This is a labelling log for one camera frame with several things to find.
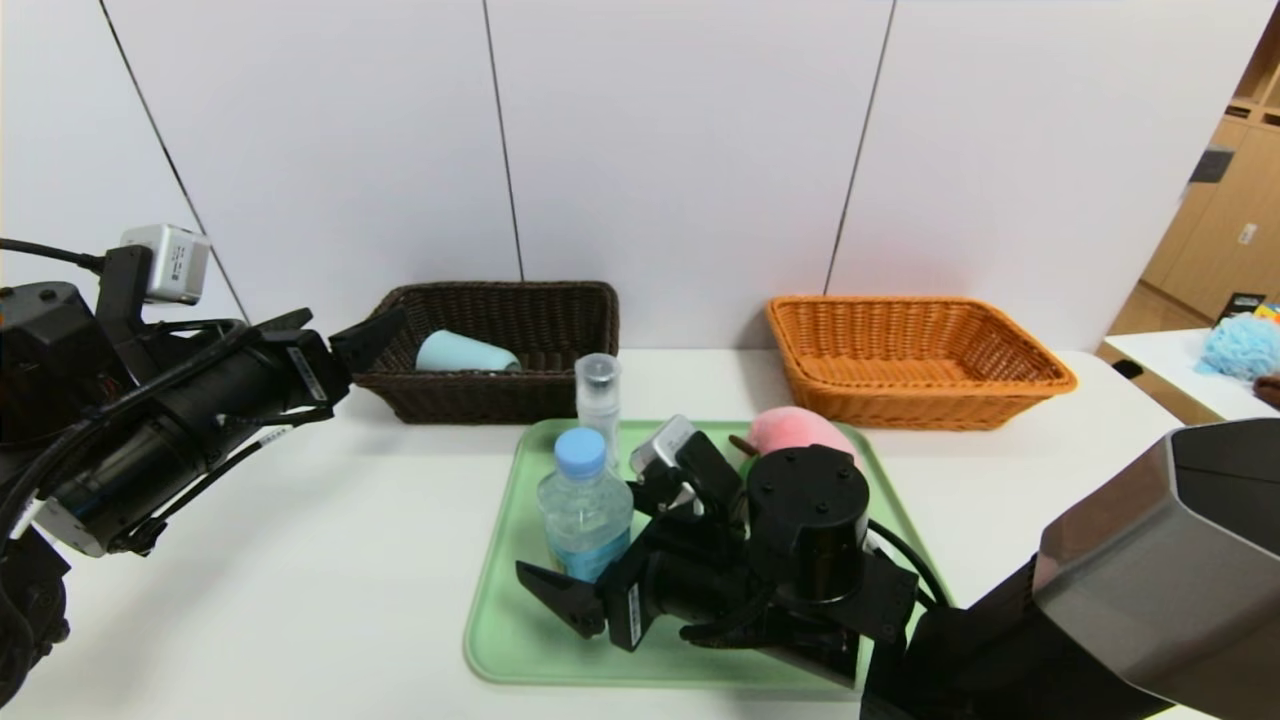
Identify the wooden cabinet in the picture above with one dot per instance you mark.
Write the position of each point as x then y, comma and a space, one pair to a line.
1220, 250

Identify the blue-grey plastic cup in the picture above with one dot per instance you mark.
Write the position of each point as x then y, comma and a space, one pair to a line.
460, 353

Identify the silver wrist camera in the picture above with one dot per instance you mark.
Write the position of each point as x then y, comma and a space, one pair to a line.
170, 262
665, 440

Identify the small black box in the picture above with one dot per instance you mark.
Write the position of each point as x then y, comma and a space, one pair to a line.
1240, 305

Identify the orange and yellow cube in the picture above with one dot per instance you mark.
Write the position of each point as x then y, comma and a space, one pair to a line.
1270, 312

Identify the water bottle with blue label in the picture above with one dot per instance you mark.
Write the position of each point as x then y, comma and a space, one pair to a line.
580, 520

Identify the pink plush peach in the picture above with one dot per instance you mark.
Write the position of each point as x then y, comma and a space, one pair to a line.
800, 430

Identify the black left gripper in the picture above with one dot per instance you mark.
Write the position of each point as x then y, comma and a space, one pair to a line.
316, 372

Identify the light green plastic tray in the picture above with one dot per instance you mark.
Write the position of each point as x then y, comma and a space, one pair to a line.
500, 630

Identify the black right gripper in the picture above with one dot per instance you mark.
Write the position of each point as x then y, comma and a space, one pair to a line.
630, 603

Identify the dark brown wicker basket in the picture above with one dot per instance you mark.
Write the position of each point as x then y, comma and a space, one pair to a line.
470, 395

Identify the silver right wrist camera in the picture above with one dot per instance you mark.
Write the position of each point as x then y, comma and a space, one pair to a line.
665, 440

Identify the orange wicker basket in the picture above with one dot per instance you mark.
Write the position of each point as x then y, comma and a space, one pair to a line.
900, 405

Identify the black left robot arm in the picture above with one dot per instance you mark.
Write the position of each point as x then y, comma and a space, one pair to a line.
130, 470

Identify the white side table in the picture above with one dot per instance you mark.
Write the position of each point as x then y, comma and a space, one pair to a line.
1170, 375

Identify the small translucent spray bottle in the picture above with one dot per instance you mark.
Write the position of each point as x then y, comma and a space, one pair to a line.
598, 395

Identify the dark grey cabinet sign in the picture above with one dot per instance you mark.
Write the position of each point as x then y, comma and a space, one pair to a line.
1210, 164

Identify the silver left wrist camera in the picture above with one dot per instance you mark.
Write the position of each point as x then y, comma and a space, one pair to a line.
170, 262

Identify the light blue bath pouf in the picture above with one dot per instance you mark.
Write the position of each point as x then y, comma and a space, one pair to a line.
1240, 348

